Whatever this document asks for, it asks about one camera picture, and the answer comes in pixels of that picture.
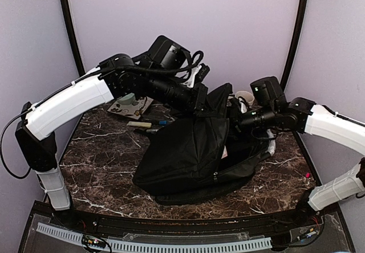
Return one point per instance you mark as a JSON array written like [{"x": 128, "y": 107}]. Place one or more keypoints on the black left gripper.
[{"x": 201, "y": 98}]

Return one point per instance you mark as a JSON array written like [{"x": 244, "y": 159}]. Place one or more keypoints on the white book with pink flowers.
[{"x": 225, "y": 153}]

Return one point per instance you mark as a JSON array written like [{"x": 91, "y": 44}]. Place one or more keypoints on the black student backpack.
[{"x": 183, "y": 163}]

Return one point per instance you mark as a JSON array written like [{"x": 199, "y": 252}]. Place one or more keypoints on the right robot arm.
[{"x": 306, "y": 116}]

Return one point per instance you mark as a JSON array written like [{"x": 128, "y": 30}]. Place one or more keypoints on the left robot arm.
[{"x": 166, "y": 72}]

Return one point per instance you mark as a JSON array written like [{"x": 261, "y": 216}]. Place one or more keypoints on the cream floral mug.
[{"x": 248, "y": 96}]

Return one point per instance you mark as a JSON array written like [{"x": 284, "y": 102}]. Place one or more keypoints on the floral square plate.
[{"x": 133, "y": 111}]

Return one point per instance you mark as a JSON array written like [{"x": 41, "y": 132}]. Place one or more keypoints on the yellow highlighter pen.
[{"x": 139, "y": 124}]

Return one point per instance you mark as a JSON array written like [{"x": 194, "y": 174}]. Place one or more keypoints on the pale green bowl on plate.
[{"x": 128, "y": 99}]

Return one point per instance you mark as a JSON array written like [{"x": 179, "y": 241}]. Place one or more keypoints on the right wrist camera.
[{"x": 242, "y": 104}]

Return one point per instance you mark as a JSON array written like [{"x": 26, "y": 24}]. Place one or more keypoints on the black right frame post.
[{"x": 294, "y": 43}]

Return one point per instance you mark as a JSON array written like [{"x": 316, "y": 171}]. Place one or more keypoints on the black frame post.
[
  {"x": 66, "y": 11},
  {"x": 294, "y": 43}
]

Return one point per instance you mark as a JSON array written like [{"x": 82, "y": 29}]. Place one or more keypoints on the white slotted cable duct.
[{"x": 154, "y": 243}]

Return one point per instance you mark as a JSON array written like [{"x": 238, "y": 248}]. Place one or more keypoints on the black left frame post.
[{"x": 66, "y": 11}]

